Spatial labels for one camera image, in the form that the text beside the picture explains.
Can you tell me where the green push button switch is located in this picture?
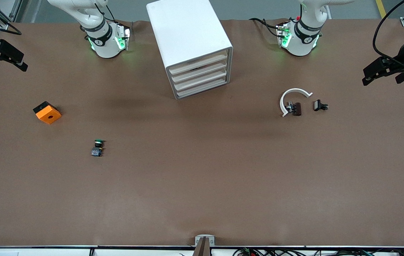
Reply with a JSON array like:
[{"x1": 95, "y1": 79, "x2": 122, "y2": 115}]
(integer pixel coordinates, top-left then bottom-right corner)
[{"x1": 91, "y1": 139, "x2": 106, "y2": 158}]

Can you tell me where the white plastic drawer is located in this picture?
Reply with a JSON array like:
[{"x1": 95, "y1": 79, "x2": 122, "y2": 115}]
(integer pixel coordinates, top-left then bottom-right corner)
[
  {"x1": 172, "y1": 68, "x2": 229, "y2": 92},
  {"x1": 175, "y1": 77, "x2": 232, "y2": 100},
  {"x1": 168, "y1": 50, "x2": 229, "y2": 75},
  {"x1": 170, "y1": 60, "x2": 229, "y2": 84}
]

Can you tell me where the white drawer cabinet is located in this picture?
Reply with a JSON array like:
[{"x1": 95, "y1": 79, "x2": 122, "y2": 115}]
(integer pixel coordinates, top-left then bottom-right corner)
[{"x1": 146, "y1": 0, "x2": 234, "y2": 100}]

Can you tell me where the brown black small component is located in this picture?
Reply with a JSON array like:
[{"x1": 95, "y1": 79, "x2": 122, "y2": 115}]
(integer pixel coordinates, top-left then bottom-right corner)
[{"x1": 286, "y1": 102, "x2": 302, "y2": 117}]

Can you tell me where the white curved plastic clip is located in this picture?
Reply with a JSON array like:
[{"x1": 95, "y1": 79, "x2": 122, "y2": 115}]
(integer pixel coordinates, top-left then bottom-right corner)
[{"x1": 279, "y1": 88, "x2": 313, "y2": 117}]

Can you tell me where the thin black cable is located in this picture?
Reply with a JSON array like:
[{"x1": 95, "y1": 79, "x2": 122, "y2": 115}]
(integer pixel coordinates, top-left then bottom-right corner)
[{"x1": 0, "y1": 21, "x2": 22, "y2": 36}]

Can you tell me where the black cable loop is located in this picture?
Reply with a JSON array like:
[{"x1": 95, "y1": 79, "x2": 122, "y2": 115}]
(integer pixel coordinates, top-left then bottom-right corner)
[{"x1": 372, "y1": 0, "x2": 404, "y2": 62}]

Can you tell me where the orange black button enclosure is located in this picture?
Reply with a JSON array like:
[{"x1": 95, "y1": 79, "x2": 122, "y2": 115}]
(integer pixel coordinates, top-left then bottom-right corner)
[{"x1": 33, "y1": 101, "x2": 62, "y2": 125}]

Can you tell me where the black arm base cable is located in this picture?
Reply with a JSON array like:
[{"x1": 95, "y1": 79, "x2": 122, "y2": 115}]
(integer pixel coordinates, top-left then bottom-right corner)
[{"x1": 249, "y1": 17, "x2": 281, "y2": 38}]

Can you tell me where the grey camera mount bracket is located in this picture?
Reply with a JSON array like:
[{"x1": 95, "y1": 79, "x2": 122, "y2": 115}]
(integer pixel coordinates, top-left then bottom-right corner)
[{"x1": 192, "y1": 234, "x2": 216, "y2": 256}]

